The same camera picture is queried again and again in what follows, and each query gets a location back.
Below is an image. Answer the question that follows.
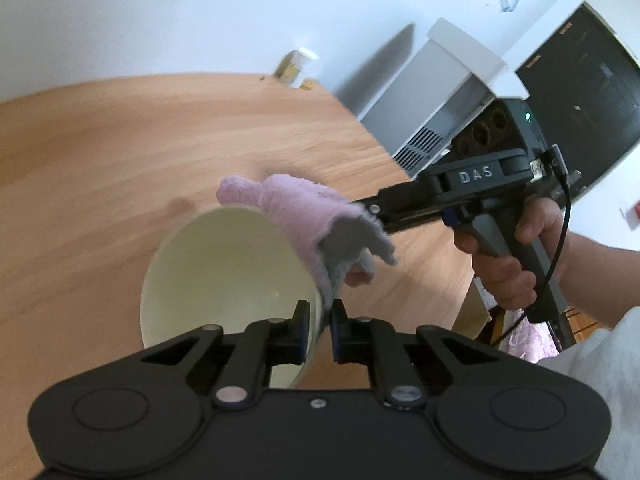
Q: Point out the person's light grey clothing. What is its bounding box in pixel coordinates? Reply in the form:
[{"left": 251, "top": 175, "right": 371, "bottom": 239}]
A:
[{"left": 534, "top": 304, "right": 640, "bottom": 480}]

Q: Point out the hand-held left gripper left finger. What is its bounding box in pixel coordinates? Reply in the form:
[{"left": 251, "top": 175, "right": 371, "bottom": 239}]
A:
[{"left": 140, "top": 300, "right": 310, "bottom": 407}]

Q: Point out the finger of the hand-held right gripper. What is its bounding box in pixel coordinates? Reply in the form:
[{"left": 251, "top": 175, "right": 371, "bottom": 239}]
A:
[{"left": 349, "top": 174, "right": 447, "bottom": 236}]

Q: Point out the cream bowl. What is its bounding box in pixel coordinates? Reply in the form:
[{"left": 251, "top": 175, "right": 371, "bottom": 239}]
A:
[{"left": 140, "top": 204, "right": 327, "bottom": 391}]

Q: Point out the pink and grey cloth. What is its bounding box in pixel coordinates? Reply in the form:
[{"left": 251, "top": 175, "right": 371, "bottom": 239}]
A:
[{"left": 216, "top": 173, "right": 399, "bottom": 312}]

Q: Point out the white box-shaped appliance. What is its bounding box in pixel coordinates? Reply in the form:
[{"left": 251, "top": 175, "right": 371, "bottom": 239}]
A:
[{"left": 359, "top": 17, "right": 509, "bottom": 179}]

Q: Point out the person's right forearm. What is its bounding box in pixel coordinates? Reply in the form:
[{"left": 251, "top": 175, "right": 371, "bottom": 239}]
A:
[{"left": 557, "top": 232, "right": 640, "bottom": 332}]

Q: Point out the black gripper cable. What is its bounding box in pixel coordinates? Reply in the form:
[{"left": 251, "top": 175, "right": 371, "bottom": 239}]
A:
[{"left": 490, "top": 144, "right": 574, "bottom": 349}]

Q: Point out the pink patterned fabric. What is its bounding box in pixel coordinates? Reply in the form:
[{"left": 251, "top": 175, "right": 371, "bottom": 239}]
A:
[{"left": 504, "top": 319, "right": 557, "bottom": 364}]

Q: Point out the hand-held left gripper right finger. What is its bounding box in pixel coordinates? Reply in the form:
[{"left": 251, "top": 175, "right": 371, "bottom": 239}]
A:
[{"left": 329, "top": 299, "right": 502, "bottom": 409}]

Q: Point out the black door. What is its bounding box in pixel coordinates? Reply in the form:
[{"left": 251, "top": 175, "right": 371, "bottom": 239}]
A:
[{"left": 515, "top": 2, "right": 640, "bottom": 202}]

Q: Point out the yellow jar with white lid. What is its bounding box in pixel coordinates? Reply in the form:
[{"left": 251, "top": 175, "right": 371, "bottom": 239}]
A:
[{"left": 274, "top": 48, "right": 320, "bottom": 89}]

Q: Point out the person's right hand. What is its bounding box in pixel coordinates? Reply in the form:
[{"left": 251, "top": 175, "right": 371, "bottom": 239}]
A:
[{"left": 453, "top": 197, "right": 572, "bottom": 310}]

